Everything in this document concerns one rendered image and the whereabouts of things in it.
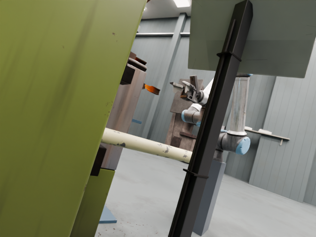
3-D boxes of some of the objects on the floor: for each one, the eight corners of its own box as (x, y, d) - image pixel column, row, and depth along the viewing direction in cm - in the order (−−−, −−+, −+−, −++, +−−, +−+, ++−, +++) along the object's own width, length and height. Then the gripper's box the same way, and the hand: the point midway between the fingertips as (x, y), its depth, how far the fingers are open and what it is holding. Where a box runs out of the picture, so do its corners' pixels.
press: (206, 167, 730) (227, 90, 753) (193, 167, 606) (220, 75, 629) (169, 154, 811) (190, 85, 834) (152, 152, 687) (177, 71, 710)
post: (129, 408, 48) (242, 12, 57) (136, 431, 45) (256, 7, 53) (114, 416, 46) (234, 3, 55) (121, 441, 43) (248, -2, 51)
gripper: (206, 104, 119) (181, 92, 108) (187, 103, 133) (164, 92, 122) (209, 90, 119) (185, 77, 108) (191, 91, 134) (168, 79, 123)
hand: (176, 81), depth 116 cm, fingers open, 11 cm apart
